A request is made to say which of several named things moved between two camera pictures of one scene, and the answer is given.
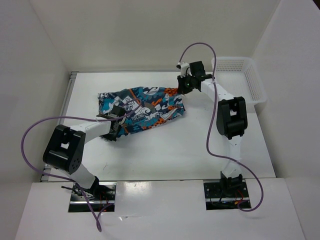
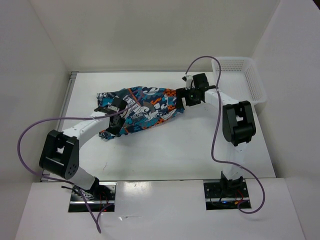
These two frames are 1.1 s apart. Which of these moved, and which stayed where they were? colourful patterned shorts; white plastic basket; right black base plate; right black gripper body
Moved: right black gripper body
Stayed: colourful patterned shorts; white plastic basket; right black base plate
